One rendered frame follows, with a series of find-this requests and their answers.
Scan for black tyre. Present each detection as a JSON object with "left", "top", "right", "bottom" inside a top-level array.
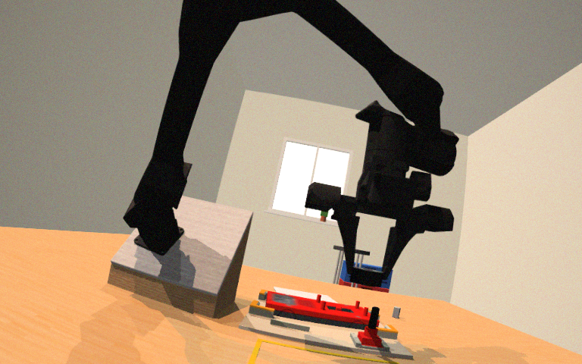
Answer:
[{"left": 350, "top": 267, "right": 383, "bottom": 287}]

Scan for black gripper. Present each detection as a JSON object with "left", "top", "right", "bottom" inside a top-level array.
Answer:
[{"left": 305, "top": 149, "right": 454, "bottom": 280}]

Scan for white rectangular sheet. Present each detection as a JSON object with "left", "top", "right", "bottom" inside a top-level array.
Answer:
[{"left": 274, "top": 287, "right": 337, "bottom": 303}]

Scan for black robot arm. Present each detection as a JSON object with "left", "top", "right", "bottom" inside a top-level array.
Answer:
[{"left": 123, "top": 0, "right": 459, "bottom": 256}]

